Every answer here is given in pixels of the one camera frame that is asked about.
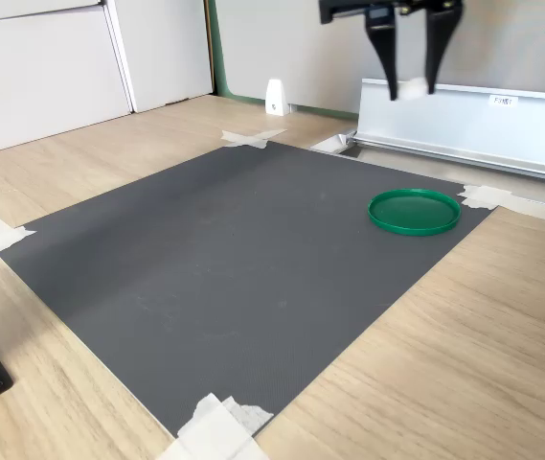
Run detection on small white plastic terminal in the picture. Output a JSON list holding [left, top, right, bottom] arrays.
[[396, 75, 430, 103]]

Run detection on round green lid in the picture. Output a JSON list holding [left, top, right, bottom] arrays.
[[366, 189, 463, 239]]

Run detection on white partition panel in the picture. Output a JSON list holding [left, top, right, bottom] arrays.
[[0, 0, 135, 161], [104, 0, 216, 115]]

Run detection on dark grey mat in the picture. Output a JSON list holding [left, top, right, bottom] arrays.
[[0, 140, 499, 439]]

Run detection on grey partition with green frame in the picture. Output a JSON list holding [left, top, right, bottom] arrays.
[[204, 0, 545, 122]]

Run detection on silver cable duct lid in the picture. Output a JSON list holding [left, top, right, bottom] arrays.
[[352, 77, 545, 187]]

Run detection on silver cable duct tray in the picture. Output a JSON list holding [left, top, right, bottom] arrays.
[[308, 129, 545, 208]]

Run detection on small white bracket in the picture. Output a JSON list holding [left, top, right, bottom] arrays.
[[264, 78, 288, 118]]

